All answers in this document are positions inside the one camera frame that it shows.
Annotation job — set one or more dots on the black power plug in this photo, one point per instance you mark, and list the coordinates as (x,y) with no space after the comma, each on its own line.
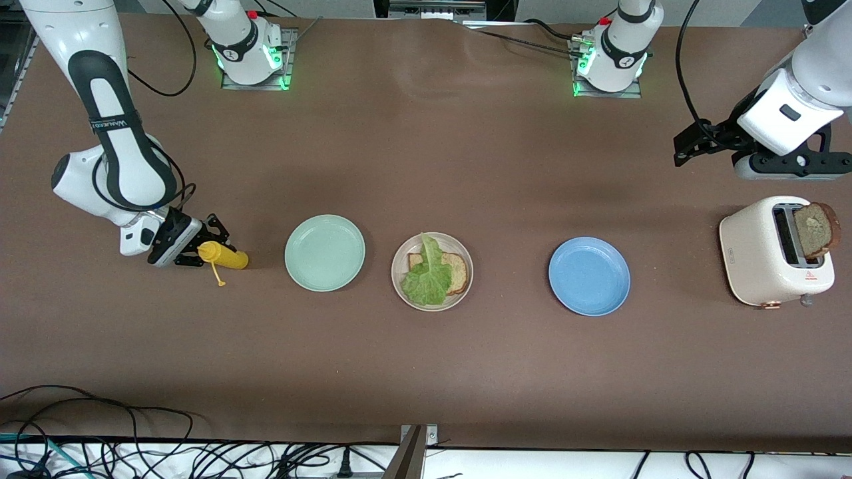
(344,468)

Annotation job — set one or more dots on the brown bread slice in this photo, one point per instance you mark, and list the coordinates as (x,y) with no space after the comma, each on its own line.
(815,229)
(459,273)

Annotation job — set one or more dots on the aluminium frame profile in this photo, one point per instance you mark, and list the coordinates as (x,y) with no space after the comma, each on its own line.
(809,30)

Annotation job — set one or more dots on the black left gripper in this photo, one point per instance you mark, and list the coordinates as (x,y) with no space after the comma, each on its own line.
(721,135)

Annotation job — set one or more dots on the dark glass panel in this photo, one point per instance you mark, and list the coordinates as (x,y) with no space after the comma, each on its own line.
(10,60)

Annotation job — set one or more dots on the mint green plate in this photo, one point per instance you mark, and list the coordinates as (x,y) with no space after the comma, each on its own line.
(325,253)

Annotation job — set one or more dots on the grey metal camera bracket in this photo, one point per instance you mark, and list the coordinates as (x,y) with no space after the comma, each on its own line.
(407,459)

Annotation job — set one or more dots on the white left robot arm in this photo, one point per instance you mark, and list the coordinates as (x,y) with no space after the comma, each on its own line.
(626,40)

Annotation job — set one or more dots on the green lettuce leaf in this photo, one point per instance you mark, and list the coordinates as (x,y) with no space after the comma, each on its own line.
(429,279)

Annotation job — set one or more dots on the yellow mustard squeeze bottle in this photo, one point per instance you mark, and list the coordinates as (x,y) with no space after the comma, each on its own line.
(229,256)

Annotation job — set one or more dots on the blue plate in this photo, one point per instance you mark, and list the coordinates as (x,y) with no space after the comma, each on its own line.
(589,276)

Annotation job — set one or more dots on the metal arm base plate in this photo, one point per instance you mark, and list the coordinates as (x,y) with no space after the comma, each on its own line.
(290,50)
(612,95)

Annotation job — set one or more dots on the cream white toaster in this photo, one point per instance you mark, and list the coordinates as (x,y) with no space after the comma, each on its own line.
(752,253)

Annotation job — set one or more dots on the dark equipment box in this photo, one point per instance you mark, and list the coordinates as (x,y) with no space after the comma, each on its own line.
(432,8)

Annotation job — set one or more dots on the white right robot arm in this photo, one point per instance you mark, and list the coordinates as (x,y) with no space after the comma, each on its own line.
(106,100)

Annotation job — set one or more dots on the beige plate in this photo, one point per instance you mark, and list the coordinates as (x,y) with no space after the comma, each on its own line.
(411,245)

